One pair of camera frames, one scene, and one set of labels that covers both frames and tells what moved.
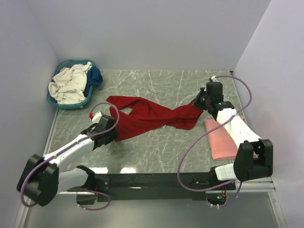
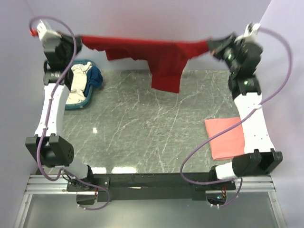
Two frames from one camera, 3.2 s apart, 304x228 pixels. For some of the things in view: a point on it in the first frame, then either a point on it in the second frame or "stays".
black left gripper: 115,134 to 68,40
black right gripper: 195,101 to 217,47
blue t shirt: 94,77 stays
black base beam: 170,187 stays
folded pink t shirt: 222,145 stays
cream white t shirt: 68,84 stays
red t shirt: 147,116 to 166,59
